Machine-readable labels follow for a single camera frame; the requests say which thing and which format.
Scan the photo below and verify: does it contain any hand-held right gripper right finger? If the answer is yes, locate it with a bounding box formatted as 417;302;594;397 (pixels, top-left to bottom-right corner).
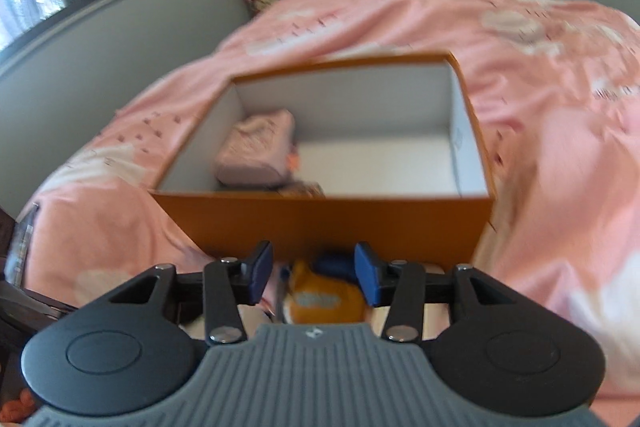
354;243;501;343

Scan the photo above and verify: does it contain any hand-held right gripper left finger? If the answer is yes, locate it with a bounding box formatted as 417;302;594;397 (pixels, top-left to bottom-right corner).
106;241;274;344

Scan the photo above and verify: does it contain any orange and blue doll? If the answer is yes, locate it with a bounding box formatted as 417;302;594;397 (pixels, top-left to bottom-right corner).
277;253;366;325

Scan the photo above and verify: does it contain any orange cardboard box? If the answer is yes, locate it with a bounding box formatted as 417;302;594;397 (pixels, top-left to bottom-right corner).
148;51;497;264

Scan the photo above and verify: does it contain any brown and white plush toy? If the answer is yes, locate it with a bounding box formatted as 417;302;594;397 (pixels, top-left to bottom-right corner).
277;181;326;198

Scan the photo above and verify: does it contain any pink pouch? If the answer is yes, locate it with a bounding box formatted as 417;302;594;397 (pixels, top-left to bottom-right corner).
214;109;296;186

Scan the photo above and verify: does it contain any pink printed blanket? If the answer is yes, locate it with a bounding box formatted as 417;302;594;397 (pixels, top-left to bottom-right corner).
20;0;640;403

